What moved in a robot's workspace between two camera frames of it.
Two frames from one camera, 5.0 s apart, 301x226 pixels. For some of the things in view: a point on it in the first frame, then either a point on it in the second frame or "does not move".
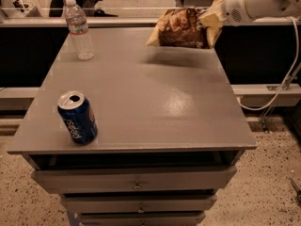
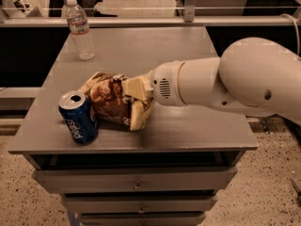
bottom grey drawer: [142, 218] does not move
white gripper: [234, 8] to [165, 83]
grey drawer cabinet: [171, 130] does not move
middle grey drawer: [104, 203] does not move
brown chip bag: [181, 27] to [108, 98]
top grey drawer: [121, 179] does not move
